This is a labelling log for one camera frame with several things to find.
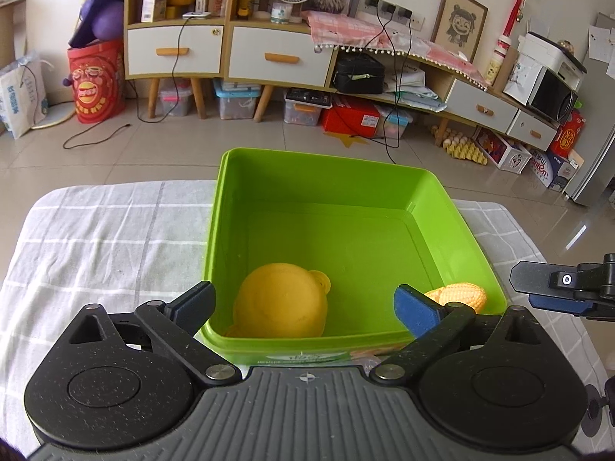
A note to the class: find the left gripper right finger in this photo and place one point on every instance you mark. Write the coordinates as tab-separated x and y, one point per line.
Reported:
435	328

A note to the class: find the silver refrigerator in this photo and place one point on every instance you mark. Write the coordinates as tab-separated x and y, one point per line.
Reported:
595	145

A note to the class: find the blue lidded storage bin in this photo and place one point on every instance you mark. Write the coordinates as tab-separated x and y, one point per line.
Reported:
236	101

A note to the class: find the grey checked tablecloth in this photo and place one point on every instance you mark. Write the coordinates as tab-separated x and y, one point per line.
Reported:
121	245

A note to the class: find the framed cartoon girl picture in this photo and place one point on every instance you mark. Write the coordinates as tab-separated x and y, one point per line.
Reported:
459	26

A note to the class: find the black bag on shelf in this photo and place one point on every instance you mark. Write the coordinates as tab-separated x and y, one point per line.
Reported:
358	74

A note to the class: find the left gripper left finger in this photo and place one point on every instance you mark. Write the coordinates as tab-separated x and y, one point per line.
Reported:
172	327

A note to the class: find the purple plush toy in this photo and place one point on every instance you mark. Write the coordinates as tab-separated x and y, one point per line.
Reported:
99	20

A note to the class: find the green plastic cookie box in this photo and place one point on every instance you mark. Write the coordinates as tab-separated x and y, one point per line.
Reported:
369	227

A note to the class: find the yellow round toy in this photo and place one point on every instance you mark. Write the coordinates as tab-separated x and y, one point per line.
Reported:
281	300

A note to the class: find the yellow egg tray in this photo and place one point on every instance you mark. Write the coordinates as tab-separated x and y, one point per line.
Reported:
459	146

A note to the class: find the wooden sideboard with drawers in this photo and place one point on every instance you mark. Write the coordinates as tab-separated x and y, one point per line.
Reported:
291	56

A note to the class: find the white paper shopping bag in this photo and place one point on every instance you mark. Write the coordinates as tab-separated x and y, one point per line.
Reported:
23	95

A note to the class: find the yellow toy corn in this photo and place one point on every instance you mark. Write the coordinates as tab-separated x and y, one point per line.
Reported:
466	293

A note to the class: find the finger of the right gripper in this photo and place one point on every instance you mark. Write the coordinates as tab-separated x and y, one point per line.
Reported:
561	305
547	278

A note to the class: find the pink checked cloth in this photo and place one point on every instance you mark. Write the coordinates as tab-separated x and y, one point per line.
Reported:
329	30

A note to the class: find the red box under sideboard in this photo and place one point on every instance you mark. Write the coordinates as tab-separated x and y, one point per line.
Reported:
351	116

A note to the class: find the black microwave oven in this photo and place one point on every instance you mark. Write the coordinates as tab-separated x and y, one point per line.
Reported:
551	97

